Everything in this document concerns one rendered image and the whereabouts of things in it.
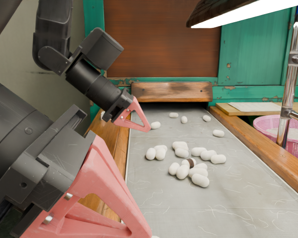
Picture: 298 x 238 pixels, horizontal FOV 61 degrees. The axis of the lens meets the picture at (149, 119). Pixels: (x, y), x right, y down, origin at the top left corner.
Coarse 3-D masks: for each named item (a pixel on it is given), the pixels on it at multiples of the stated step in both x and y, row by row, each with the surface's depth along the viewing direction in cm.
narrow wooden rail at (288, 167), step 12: (216, 108) 95; (228, 120) 79; (240, 120) 79; (240, 132) 69; (252, 132) 68; (252, 144) 61; (264, 144) 59; (276, 144) 59; (264, 156) 55; (276, 156) 53; (288, 156) 53; (276, 168) 51; (288, 168) 48; (288, 180) 47
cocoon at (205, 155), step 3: (210, 150) 57; (201, 153) 57; (204, 153) 56; (207, 153) 56; (210, 153) 56; (213, 153) 56; (216, 153) 57; (201, 156) 57; (204, 156) 56; (207, 156) 56; (210, 156) 56; (204, 159) 56; (207, 159) 56
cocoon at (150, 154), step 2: (150, 148) 58; (152, 148) 58; (148, 150) 58; (150, 150) 57; (152, 150) 57; (154, 150) 58; (148, 152) 57; (150, 152) 56; (152, 152) 57; (154, 152) 57; (146, 154) 57; (148, 154) 56; (150, 154) 56; (152, 154) 56; (154, 154) 57; (146, 156) 57; (148, 156) 56; (150, 156) 56; (152, 156) 56; (154, 156) 57; (148, 158) 56; (150, 158) 56; (152, 158) 56
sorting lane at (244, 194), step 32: (160, 128) 79; (192, 128) 79; (224, 128) 79; (128, 160) 57; (160, 160) 57; (256, 160) 57; (160, 192) 44; (192, 192) 44; (224, 192) 44; (256, 192) 44; (288, 192) 44; (160, 224) 36; (192, 224) 36; (224, 224) 36; (256, 224) 36; (288, 224) 36
